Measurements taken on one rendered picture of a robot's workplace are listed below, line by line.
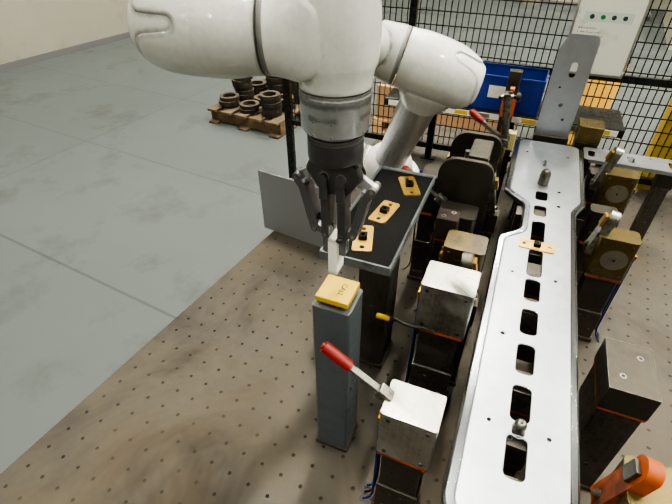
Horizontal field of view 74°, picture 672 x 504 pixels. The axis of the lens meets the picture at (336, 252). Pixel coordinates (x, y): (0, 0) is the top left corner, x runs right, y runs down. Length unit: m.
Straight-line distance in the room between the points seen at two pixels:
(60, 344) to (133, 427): 1.38
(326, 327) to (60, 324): 2.02
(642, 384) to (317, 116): 0.71
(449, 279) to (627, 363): 0.34
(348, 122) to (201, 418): 0.85
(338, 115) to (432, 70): 0.53
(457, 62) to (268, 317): 0.85
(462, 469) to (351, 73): 0.58
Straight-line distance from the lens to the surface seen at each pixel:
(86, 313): 2.66
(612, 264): 1.29
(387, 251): 0.84
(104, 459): 1.21
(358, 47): 0.52
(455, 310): 0.88
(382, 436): 0.78
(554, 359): 0.95
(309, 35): 0.51
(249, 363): 1.26
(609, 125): 1.97
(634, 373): 0.96
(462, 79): 1.07
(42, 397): 2.38
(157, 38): 0.58
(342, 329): 0.77
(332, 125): 0.55
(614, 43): 2.07
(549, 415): 0.87
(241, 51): 0.54
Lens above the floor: 1.68
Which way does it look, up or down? 38 degrees down
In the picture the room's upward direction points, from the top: straight up
